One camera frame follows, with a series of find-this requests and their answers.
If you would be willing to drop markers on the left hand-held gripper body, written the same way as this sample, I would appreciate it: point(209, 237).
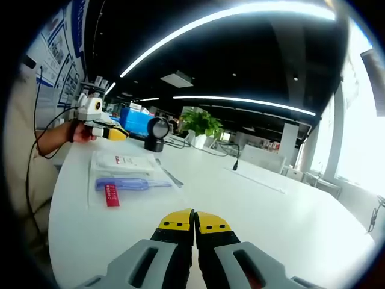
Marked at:
point(88, 108)

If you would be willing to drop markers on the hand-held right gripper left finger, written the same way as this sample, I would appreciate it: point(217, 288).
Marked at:
point(141, 265)

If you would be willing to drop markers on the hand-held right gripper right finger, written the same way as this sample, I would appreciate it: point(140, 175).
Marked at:
point(240, 265)

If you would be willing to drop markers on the clear plastic sheet goods packet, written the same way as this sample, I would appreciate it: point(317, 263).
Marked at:
point(126, 177)

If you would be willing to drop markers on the person's left hand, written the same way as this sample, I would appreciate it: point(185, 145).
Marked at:
point(82, 134)

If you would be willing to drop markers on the blue plastic box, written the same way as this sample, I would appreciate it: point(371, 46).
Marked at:
point(135, 120)

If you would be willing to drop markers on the black barcode scanner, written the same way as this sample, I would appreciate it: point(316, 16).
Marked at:
point(156, 132)

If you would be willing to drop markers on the white table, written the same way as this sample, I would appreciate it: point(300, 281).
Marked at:
point(240, 210)

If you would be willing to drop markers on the slim silver strip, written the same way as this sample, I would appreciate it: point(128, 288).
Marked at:
point(171, 176)

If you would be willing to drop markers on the person's beige clothing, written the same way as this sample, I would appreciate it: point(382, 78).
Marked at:
point(21, 135)

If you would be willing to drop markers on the ceiling air vent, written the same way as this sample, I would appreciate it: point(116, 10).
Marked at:
point(177, 79)

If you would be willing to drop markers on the white plant pot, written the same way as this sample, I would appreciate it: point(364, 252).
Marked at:
point(200, 141)

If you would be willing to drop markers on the green potted plant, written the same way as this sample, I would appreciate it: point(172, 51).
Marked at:
point(201, 122)

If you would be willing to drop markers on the long ceiling light strip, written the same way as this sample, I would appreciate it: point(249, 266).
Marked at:
point(192, 27)
point(240, 100)

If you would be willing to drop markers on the blue framed wall posters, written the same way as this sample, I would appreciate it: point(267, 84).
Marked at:
point(60, 60)

